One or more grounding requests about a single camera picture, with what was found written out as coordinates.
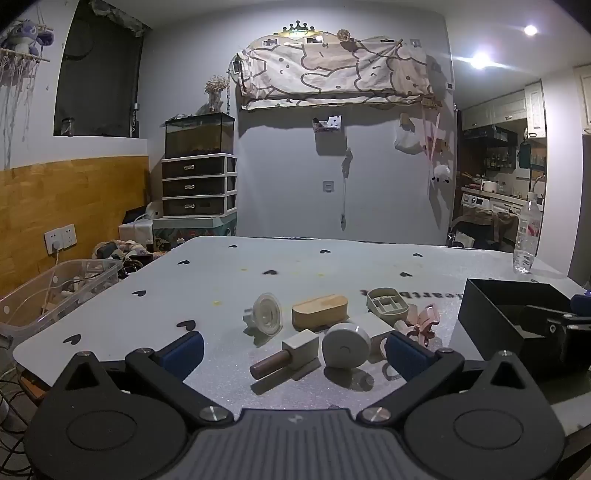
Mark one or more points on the white macrame wall hanging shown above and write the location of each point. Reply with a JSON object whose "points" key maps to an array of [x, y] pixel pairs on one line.
{"points": [[14, 92]]}

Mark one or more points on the grey oval plastic holder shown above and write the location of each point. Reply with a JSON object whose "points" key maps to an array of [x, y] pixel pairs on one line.
{"points": [[376, 304]]}

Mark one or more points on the purple plush toy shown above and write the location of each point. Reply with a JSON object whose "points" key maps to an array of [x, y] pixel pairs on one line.
{"points": [[23, 39]]}

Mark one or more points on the white wall socket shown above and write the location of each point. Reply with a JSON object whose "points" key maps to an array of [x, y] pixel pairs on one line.
{"points": [[60, 237]]}

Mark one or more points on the pile of clothes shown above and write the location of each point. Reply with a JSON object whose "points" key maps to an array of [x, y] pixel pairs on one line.
{"points": [[120, 250]]}

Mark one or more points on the dried flowers in vase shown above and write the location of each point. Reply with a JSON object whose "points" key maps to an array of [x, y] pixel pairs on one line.
{"points": [[216, 90]]}

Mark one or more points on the small wall switch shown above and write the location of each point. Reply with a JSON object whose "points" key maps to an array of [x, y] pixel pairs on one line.
{"points": [[328, 186]]}

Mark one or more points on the white kitchen cabinets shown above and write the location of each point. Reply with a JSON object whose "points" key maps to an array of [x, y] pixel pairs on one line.
{"points": [[503, 106]]}

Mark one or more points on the white washing machine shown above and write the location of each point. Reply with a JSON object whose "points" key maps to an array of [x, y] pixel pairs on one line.
{"points": [[485, 203]]}

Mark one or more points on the white hanging plush toy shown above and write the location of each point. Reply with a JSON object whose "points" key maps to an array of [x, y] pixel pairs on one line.
{"points": [[441, 174]]}

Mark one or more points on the white charger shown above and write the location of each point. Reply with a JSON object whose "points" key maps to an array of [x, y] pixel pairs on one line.
{"points": [[376, 324]]}

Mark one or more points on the kitchen shelf with bottles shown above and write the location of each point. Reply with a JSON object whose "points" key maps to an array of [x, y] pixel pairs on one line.
{"points": [[489, 152]]}

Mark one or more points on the black curtain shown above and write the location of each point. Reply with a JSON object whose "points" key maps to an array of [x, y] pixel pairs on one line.
{"points": [[97, 74]]}

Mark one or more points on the clear round suction cup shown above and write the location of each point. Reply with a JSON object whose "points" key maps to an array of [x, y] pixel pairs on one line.
{"points": [[265, 314]]}

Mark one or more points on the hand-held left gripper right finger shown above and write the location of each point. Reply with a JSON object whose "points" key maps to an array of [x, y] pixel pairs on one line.
{"points": [[406, 357]]}

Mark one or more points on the chair with draped cloth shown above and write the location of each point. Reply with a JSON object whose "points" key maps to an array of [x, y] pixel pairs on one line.
{"points": [[480, 228]]}

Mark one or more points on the teal patterned box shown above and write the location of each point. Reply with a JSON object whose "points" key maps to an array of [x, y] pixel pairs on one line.
{"points": [[198, 226]]}

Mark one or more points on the small glass jar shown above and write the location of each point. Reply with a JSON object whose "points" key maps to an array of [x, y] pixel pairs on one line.
{"points": [[68, 128]]}

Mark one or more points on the glass fish tank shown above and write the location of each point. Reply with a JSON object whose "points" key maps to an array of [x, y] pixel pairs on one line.
{"points": [[198, 138]]}

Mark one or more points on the white round tape measure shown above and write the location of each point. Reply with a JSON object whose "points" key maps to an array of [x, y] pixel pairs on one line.
{"points": [[346, 346]]}

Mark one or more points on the crown ornament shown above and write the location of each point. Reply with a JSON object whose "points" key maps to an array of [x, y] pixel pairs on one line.
{"points": [[299, 29]]}

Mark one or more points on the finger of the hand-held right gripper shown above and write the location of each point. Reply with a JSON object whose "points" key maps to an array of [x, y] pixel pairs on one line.
{"points": [[575, 341], [581, 303]]}

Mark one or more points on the teal hanging bag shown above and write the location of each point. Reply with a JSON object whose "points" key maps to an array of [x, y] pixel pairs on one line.
{"points": [[524, 154]]}

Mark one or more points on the printed cloth cover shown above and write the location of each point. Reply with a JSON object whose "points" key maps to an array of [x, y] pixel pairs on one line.
{"points": [[332, 69]]}

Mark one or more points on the ceiling light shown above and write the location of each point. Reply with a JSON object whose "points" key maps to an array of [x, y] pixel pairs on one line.
{"points": [[531, 30], [481, 60]]}

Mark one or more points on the clear water bottle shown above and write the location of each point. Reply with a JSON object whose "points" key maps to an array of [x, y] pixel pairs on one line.
{"points": [[526, 240]]}

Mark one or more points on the pink hanging ribbons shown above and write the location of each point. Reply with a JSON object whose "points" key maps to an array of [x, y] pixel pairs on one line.
{"points": [[431, 138]]}

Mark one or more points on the white hanging bag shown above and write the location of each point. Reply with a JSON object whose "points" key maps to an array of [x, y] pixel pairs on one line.
{"points": [[408, 138]]}

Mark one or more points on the plastic drawer unit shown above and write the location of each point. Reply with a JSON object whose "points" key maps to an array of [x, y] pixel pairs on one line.
{"points": [[198, 184]]}

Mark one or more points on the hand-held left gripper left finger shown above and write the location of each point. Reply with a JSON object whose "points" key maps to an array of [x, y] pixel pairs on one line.
{"points": [[184, 355]]}

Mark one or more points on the pink scissors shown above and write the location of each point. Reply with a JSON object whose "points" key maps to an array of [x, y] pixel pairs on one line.
{"points": [[418, 325]]}

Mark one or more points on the clear plastic storage bin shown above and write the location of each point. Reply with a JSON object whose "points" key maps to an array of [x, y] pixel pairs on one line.
{"points": [[92, 277]]}

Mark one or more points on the black box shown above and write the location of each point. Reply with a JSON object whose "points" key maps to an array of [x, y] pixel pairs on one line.
{"points": [[485, 314]]}

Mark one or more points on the white rice cooker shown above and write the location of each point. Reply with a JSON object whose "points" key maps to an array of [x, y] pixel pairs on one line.
{"points": [[490, 186]]}

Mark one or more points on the wooden oval holder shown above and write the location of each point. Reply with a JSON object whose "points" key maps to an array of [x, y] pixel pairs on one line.
{"points": [[318, 314]]}

